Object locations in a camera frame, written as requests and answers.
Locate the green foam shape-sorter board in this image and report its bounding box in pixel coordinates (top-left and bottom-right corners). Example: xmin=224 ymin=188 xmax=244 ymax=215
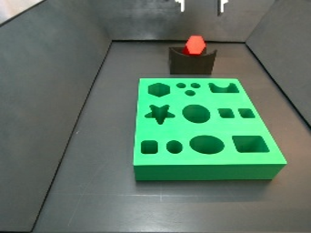
xmin=132 ymin=78 xmax=287 ymax=181

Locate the red hexagonal prism block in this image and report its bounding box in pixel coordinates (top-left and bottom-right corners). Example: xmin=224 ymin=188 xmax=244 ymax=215
xmin=183 ymin=35 xmax=207 ymax=56

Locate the dark grey curved cradle block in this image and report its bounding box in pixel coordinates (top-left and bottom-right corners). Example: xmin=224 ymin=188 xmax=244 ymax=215
xmin=170 ymin=47 xmax=218 ymax=75

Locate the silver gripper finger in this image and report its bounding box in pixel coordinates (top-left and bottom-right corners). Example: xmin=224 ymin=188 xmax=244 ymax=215
xmin=218 ymin=0 xmax=226 ymax=16
xmin=175 ymin=0 xmax=186 ymax=12

